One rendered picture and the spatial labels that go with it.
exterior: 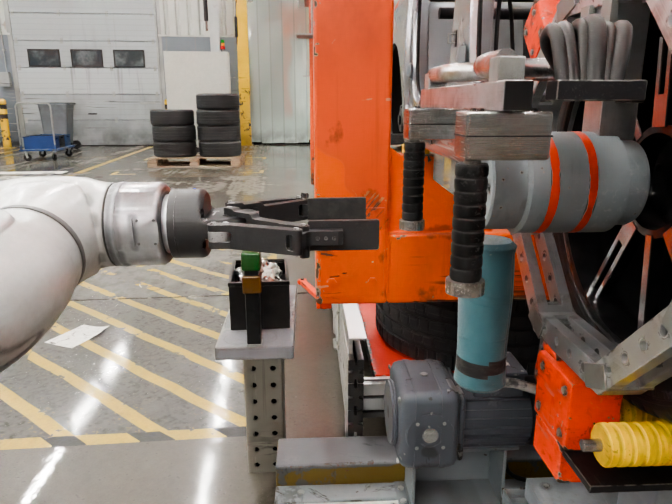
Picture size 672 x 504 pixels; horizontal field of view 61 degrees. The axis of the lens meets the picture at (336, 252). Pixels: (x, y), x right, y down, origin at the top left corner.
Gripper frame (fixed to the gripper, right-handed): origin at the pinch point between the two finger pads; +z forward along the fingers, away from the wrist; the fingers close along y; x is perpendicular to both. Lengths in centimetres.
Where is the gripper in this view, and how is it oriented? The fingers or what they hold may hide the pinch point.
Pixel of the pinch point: (359, 220)
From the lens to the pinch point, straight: 62.6
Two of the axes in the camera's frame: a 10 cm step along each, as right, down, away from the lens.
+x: -0.1, -9.7, -2.6
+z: 10.0, -0.2, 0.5
